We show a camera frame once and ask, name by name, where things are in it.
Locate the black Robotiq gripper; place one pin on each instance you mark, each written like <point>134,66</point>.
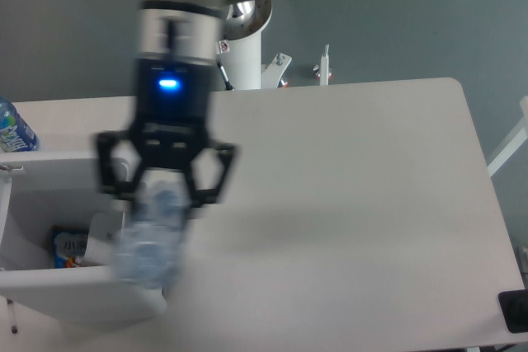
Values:
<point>169,132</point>

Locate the clear plastic bottle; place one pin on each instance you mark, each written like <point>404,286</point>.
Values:
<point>149,249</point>

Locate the white paper wrapper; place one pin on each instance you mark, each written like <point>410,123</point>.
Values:
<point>102,231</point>

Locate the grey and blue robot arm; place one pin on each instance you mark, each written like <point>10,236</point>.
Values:
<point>177,31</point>

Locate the white plastic trash can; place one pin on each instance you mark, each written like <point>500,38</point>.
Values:
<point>44,191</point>

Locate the thin pen under trash can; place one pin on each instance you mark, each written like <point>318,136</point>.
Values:
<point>12,316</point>

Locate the blue snack packet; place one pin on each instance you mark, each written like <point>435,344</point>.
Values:
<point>69,246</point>

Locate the blue labelled water bottle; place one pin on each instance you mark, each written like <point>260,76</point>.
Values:
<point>16,135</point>

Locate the black device at table corner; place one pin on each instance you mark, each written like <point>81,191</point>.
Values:
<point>514,310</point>

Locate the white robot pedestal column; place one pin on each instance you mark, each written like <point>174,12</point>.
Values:
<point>239,53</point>

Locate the white pedestal foot middle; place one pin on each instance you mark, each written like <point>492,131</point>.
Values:
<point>272,74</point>

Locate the white pedestal foot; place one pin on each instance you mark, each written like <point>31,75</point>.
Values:
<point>272,74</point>
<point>322,71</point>

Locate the white pedestal foot right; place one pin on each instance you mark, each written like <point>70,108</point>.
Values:
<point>322,71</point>

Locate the white frame leg right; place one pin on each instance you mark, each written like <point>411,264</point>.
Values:
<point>510,144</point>

